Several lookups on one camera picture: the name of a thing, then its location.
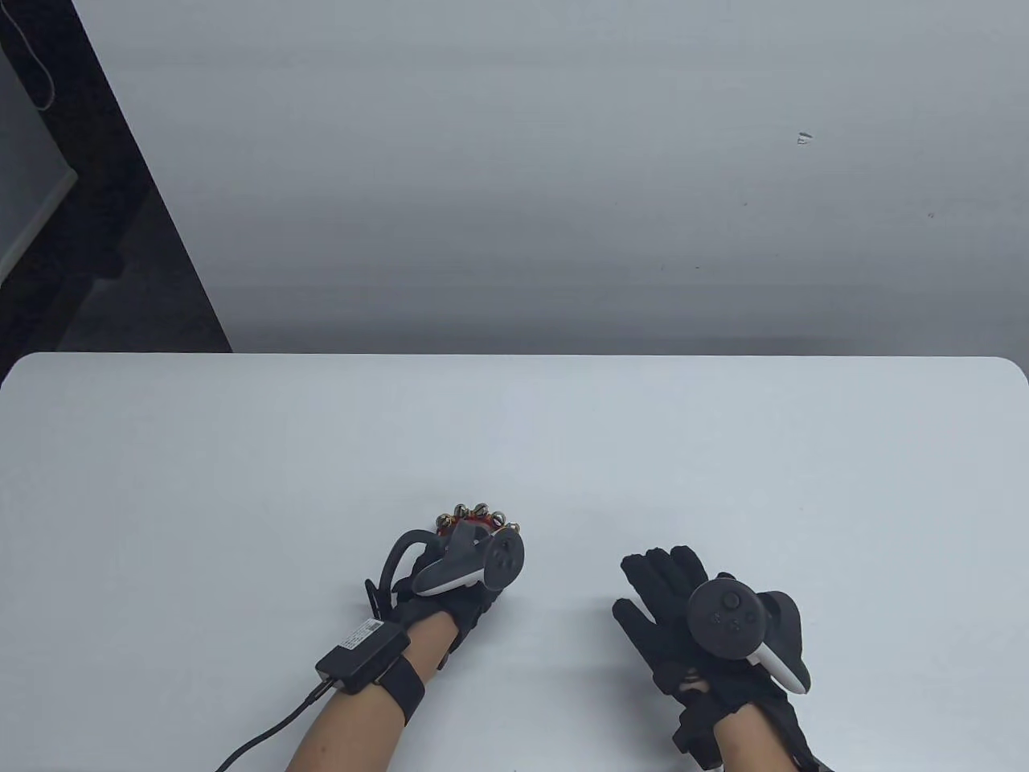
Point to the person's right thumb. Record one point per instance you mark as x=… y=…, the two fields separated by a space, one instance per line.
x=637 y=631

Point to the grey right hand controller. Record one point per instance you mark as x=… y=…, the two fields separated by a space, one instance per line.
x=735 y=619

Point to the person's left hand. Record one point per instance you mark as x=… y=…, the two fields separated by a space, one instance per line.
x=438 y=611

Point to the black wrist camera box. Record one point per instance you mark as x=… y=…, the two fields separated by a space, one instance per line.
x=362 y=653

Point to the person's right hand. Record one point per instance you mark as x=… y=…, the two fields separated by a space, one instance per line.
x=671 y=635

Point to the grey left hand controller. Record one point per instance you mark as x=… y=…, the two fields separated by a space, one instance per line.
x=474 y=563

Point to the person's left forearm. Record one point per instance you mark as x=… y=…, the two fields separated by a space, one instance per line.
x=354 y=732

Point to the grey hand controller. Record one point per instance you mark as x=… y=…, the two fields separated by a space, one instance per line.
x=735 y=619
x=474 y=563

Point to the grey cabinet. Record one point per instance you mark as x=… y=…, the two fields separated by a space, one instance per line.
x=28 y=161

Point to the red wristband with gold bells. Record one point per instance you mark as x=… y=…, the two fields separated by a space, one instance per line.
x=474 y=515

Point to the person's right middle finger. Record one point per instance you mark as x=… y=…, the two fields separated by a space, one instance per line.
x=663 y=572

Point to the person's left fingers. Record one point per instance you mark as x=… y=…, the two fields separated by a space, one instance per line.
x=485 y=611

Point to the person's right forearm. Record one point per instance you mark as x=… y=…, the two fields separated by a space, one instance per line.
x=760 y=744

